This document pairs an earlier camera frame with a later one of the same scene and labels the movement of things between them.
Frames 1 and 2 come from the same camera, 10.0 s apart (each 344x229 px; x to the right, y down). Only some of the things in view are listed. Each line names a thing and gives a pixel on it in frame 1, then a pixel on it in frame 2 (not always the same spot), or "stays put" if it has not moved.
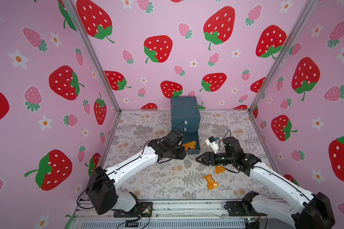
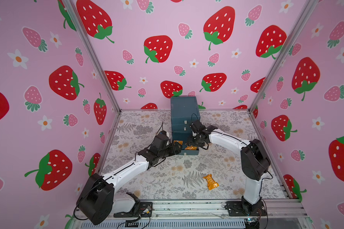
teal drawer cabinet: x=185 y=118 stays put
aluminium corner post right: x=309 y=6 stays put
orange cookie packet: x=219 y=169 to x=191 y=148
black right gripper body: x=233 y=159 to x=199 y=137
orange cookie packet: x=211 y=183 stays put
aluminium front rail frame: x=201 y=214 stays put
